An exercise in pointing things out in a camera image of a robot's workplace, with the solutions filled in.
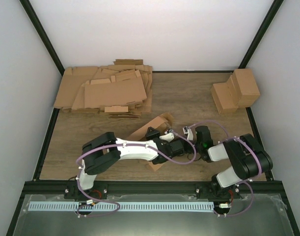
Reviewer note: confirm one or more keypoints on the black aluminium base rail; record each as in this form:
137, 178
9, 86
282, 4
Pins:
102, 189

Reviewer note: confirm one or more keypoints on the brown cardboard box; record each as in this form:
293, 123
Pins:
161, 123

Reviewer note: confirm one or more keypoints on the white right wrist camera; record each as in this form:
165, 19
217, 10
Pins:
188, 133

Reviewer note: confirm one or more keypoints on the black right frame post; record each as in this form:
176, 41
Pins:
270, 15

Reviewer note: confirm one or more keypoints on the tall folded cardboard box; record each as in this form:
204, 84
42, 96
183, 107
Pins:
243, 88

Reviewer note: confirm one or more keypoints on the black frame post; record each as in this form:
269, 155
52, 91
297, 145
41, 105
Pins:
27, 6
270, 15

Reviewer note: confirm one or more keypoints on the stack of flat cardboard blanks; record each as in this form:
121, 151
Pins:
122, 89

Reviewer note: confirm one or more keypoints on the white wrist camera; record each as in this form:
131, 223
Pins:
167, 136
188, 133

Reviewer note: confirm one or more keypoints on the light blue slotted cable duct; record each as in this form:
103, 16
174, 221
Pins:
124, 207

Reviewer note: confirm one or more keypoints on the black left frame post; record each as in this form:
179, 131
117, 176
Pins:
27, 6

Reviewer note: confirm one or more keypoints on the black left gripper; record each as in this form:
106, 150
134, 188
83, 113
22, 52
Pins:
150, 135

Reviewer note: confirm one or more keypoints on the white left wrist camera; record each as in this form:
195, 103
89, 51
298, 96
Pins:
167, 136

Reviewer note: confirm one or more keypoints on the low folded cardboard box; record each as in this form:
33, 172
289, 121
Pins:
223, 98

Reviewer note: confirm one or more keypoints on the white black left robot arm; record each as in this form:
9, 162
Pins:
101, 153

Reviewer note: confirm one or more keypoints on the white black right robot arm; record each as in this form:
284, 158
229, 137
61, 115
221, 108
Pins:
247, 157

